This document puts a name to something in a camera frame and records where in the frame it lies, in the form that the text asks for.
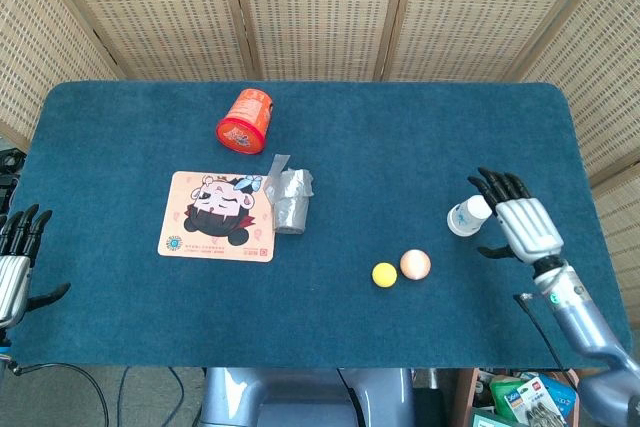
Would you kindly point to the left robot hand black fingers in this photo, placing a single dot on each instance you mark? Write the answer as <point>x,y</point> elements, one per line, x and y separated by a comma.
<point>12,282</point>

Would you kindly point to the grey blue robot torso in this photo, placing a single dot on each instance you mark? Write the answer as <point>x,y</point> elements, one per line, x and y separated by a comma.
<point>300,397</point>

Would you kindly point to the peach coloured ball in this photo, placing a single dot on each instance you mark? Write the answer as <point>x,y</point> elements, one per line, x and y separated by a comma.
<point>415,264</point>

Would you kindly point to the blue felt table cloth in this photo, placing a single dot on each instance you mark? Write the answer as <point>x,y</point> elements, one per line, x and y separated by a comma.
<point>350,322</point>

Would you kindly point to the grey garbage bag roll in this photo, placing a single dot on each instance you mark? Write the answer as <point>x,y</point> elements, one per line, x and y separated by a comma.
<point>292,202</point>

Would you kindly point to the white blister pack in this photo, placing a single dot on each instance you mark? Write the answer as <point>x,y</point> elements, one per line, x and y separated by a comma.
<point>537,404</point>

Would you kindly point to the yellow ball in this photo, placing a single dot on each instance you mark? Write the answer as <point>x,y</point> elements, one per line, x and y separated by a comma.
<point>384,276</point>

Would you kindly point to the blue card package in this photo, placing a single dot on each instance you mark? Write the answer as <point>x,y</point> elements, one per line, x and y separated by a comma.
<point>562,392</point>

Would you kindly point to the orange red lidded tub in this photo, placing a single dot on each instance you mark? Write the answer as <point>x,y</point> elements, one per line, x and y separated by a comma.
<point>245,119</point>

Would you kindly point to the green plastic package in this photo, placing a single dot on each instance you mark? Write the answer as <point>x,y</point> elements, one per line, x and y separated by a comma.
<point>502,392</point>

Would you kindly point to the black equipment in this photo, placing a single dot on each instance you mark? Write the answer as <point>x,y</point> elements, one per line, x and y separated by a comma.
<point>10,167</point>

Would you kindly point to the stack of white paper cups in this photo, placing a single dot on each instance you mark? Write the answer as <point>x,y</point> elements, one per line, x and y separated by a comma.
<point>465,219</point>

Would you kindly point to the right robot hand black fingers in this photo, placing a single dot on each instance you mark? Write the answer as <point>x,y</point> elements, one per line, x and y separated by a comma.
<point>530,227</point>

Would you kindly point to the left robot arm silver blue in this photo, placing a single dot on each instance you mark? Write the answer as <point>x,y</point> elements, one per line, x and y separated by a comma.
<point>3,347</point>

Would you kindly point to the pink cartoon mouse pad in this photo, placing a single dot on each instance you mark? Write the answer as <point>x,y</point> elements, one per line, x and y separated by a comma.
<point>215,217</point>

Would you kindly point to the brown wooden storage box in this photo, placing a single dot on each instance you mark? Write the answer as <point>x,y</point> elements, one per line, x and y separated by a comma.
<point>465,397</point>

